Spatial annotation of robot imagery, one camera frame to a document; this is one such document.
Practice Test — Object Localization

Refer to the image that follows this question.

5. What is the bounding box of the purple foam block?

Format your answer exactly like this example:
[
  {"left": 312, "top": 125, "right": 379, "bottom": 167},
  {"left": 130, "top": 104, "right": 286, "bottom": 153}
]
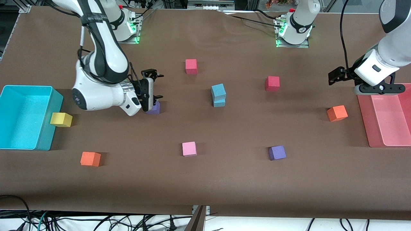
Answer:
[
  {"left": 268, "top": 145, "right": 286, "bottom": 161},
  {"left": 146, "top": 101, "right": 161, "bottom": 115}
]

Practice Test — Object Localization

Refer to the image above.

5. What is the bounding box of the orange foam block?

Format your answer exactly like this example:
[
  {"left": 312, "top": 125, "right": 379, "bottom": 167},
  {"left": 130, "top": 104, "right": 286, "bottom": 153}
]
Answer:
[
  {"left": 80, "top": 152, "right": 101, "bottom": 167},
  {"left": 327, "top": 105, "right": 348, "bottom": 122}
]

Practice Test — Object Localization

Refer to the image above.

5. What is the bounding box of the red foam block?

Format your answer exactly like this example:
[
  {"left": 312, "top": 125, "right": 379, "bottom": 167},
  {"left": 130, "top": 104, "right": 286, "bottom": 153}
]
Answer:
[
  {"left": 265, "top": 76, "right": 280, "bottom": 92},
  {"left": 185, "top": 59, "right": 197, "bottom": 75}
]

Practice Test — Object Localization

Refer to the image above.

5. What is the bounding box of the pink foam block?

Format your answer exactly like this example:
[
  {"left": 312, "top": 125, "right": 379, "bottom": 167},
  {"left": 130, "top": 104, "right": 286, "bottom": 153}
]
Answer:
[{"left": 182, "top": 141, "right": 197, "bottom": 157}]

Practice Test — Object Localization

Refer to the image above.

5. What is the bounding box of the pink plastic bin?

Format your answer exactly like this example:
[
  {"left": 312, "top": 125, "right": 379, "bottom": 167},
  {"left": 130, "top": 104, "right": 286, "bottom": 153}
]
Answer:
[{"left": 357, "top": 83, "right": 411, "bottom": 148}]

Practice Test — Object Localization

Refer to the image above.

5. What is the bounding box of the yellow foam block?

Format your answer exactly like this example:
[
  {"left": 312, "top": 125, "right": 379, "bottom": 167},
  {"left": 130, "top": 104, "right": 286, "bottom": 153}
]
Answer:
[{"left": 50, "top": 112, "right": 73, "bottom": 127}]

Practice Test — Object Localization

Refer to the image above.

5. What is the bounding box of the grey power strip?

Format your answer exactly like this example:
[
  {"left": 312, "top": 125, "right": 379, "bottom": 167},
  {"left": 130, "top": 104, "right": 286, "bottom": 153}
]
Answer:
[{"left": 188, "top": 0, "right": 235, "bottom": 10}]

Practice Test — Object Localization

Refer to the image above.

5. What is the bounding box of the brown table cover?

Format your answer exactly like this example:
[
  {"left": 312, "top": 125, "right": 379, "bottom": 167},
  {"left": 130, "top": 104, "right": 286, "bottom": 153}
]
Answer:
[{"left": 0, "top": 6, "right": 411, "bottom": 220}]

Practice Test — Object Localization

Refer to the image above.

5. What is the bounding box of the cyan plastic bin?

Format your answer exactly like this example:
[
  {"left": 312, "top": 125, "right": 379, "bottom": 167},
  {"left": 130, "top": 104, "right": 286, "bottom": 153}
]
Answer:
[{"left": 0, "top": 85, "right": 64, "bottom": 151}]

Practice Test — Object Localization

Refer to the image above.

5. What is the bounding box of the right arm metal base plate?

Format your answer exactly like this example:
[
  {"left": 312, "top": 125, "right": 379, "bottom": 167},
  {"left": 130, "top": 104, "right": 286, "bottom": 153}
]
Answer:
[{"left": 117, "top": 13, "right": 142, "bottom": 44}]

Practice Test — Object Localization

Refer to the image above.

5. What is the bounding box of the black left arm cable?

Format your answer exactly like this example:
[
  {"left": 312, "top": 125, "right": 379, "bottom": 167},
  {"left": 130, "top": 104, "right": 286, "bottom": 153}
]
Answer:
[{"left": 340, "top": 0, "right": 354, "bottom": 71}]

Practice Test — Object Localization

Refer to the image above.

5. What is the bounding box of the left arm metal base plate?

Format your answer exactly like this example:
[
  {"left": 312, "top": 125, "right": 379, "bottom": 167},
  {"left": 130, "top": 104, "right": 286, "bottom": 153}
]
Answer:
[{"left": 275, "top": 16, "right": 310, "bottom": 48}]

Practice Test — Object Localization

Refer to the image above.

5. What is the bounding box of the thin black base cable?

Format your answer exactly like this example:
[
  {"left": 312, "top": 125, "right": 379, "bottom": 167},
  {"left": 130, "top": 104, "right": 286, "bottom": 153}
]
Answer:
[{"left": 135, "top": 6, "right": 158, "bottom": 21}]

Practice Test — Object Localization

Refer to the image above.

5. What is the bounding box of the black cable across cover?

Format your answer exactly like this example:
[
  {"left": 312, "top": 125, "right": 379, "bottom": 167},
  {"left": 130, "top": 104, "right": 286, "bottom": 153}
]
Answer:
[{"left": 222, "top": 9, "right": 283, "bottom": 28}]

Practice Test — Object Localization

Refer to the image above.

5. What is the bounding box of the small metal table bracket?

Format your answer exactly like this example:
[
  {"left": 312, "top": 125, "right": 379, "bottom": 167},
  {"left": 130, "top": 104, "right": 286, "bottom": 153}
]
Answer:
[{"left": 192, "top": 205, "right": 211, "bottom": 215}]

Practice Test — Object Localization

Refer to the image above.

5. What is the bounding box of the black looped floor cable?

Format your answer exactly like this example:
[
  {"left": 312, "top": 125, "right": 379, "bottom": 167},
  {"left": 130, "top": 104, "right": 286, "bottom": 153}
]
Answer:
[{"left": 0, "top": 194, "right": 32, "bottom": 231}]

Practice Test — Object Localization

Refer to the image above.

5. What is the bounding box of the teal cable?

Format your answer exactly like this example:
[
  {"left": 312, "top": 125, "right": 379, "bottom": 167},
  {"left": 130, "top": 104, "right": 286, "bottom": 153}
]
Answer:
[{"left": 37, "top": 210, "right": 48, "bottom": 231}]

